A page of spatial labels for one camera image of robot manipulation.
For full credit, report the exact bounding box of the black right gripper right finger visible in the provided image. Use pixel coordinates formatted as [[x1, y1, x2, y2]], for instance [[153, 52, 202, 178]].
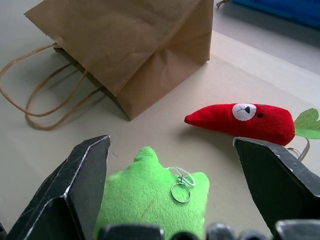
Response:
[[232, 136, 320, 236]]

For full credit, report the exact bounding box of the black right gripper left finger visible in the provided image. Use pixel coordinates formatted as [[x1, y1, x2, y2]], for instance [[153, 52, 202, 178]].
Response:
[[5, 134, 111, 240]]

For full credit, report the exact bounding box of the brown paper bag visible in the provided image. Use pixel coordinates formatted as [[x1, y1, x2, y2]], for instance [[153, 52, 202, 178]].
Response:
[[0, 0, 215, 130]]

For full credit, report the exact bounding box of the red chili plush toy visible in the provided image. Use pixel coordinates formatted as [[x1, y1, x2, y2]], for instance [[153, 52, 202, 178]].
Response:
[[184, 102, 320, 161]]

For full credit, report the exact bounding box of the green plush toy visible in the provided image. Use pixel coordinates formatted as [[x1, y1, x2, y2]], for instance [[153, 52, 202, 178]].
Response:
[[93, 146, 210, 240]]

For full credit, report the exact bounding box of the blue crate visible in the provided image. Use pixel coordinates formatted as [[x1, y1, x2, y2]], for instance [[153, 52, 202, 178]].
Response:
[[231, 0, 320, 29]]

